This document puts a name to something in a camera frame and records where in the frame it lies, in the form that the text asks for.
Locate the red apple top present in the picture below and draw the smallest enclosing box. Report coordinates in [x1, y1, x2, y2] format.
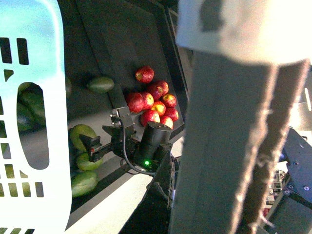
[135, 66, 155, 83]

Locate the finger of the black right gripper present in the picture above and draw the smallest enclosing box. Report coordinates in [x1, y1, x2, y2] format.
[79, 135, 112, 162]

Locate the brown basket handle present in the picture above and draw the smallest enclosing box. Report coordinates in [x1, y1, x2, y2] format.
[169, 51, 312, 234]

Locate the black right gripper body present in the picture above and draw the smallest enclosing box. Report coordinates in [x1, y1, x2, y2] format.
[102, 125, 139, 163]

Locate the black display shelf tray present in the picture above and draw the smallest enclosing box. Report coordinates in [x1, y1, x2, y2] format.
[58, 0, 191, 220]

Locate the light teal plastic basket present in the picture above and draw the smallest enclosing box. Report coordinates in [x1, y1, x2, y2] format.
[0, 0, 71, 234]

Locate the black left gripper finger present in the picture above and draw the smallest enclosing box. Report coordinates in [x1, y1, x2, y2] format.
[119, 151, 179, 234]

